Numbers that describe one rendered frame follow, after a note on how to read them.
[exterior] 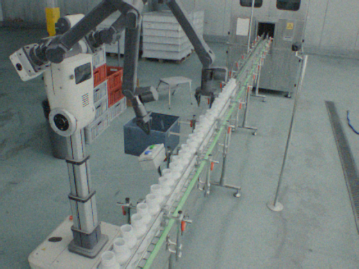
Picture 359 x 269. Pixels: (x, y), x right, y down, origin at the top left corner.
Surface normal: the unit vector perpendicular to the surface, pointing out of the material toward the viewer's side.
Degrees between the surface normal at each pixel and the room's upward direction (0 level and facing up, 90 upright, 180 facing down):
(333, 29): 90
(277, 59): 90
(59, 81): 90
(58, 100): 101
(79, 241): 90
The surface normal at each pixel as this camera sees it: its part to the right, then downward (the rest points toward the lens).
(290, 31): -0.32, 0.40
